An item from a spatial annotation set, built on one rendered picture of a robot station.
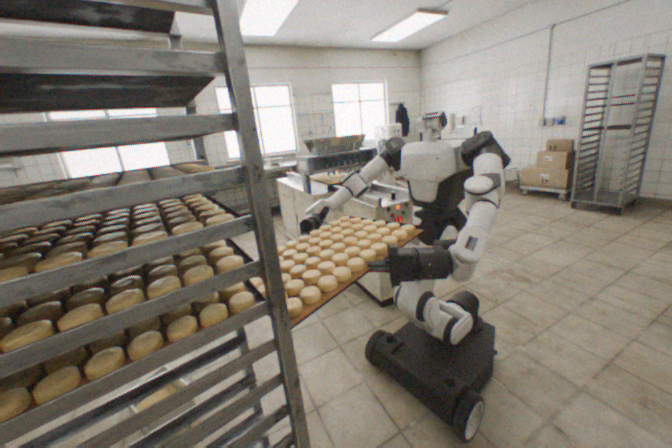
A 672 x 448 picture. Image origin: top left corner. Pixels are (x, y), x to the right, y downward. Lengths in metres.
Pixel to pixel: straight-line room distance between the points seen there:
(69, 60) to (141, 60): 0.07
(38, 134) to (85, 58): 0.11
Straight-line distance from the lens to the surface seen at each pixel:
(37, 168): 5.64
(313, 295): 0.67
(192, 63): 0.49
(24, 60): 0.49
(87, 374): 0.62
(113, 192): 0.47
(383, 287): 2.16
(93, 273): 0.50
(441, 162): 1.18
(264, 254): 0.50
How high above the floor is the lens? 1.38
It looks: 15 degrees down
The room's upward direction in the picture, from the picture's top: 6 degrees counter-clockwise
